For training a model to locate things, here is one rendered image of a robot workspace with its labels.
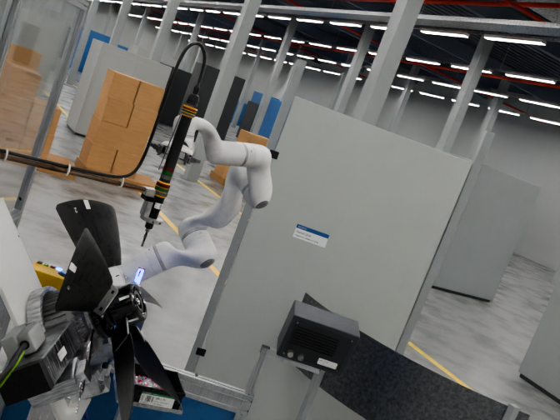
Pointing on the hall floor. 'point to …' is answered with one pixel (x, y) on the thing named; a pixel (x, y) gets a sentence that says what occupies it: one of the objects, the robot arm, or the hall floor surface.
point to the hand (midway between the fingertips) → (172, 154)
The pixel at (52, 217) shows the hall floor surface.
